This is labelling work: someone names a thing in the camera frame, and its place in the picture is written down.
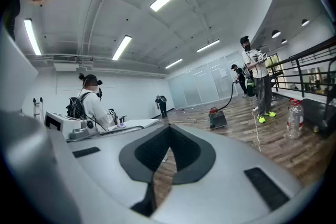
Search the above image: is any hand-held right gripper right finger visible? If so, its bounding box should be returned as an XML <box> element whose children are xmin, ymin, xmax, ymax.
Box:
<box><xmin>151</xmin><ymin>124</ymin><xmax>303</xmax><ymax>224</ymax></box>

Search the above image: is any clear plastic water bottle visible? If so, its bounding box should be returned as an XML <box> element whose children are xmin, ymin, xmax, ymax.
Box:
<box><xmin>286</xmin><ymin>98</ymin><xmax>305</xmax><ymax>140</ymax></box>

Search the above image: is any red vacuum cleaner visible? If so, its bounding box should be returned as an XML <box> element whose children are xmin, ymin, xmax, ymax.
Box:
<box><xmin>208</xmin><ymin>106</ymin><xmax>228</xmax><ymax>130</ymax></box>

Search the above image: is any grey folding ladder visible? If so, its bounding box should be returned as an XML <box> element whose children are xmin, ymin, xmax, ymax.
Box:
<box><xmin>32</xmin><ymin>97</ymin><xmax>44</xmax><ymax>122</ymax></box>

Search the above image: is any black metal railing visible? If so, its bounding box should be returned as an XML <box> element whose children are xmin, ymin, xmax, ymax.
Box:
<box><xmin>266</xmin><ymin>36</ymin><xmax>336</xmax><ymax>99</ymax></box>

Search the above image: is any white power cable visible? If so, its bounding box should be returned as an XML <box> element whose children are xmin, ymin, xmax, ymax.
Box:
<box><xmin>251</xmin><ymin>108</ymin><xmax>263</xmax><ymax>153</ymax></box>

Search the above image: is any green black machine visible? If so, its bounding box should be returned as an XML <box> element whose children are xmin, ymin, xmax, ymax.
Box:
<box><xmin>246</xmin><ymin>77</ymin><xmax>258</xmax><ymax>98</ymax></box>

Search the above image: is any white air conditioner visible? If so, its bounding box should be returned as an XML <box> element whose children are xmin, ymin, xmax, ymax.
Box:
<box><xmin>52</xmin><ymin>55</ymin><xmax>80</xmax><ymax>72</ymax></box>

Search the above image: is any white desktop machine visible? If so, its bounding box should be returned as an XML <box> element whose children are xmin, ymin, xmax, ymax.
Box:
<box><xmin>44</xmin><ymin>111</ymin><xmax>100</xmax><ymax>140</ymax></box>

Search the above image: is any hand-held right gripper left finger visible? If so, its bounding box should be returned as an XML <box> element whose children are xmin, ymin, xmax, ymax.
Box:
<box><xmin>49</xmin><ymin>124</ymin><xmax>172</xmax><ymax>224</ymax></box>

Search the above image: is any black vacuum hose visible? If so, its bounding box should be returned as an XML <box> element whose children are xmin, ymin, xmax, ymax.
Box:
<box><xmin>218</xmin><ymin>81</ymin><xmax>237</xmax><ymax>111</ymax></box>

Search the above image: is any frosted glass partition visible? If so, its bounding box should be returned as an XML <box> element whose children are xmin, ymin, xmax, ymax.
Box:
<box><xmin>167</xmin><ymin>51</ymin><xmax>246</xmax><ymax>110</ymax></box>

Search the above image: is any white desk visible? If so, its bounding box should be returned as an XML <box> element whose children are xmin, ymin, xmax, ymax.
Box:
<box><xmin>101</xmin><ymin>118</ymin><xmax>161</xmax><ymax>137</ymax></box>

